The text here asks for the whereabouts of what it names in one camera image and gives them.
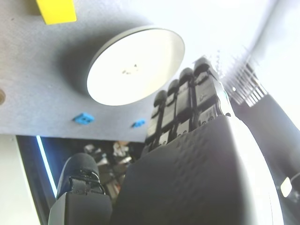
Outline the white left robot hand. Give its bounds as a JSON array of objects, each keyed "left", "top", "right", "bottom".
[{"left": 48, "top": 57, "right": 285, "bottom": 225}]

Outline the white plate black rim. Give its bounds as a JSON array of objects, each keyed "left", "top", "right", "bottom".
[{"left": 85, "top": 25, "right": 186, "bottom": 107}]

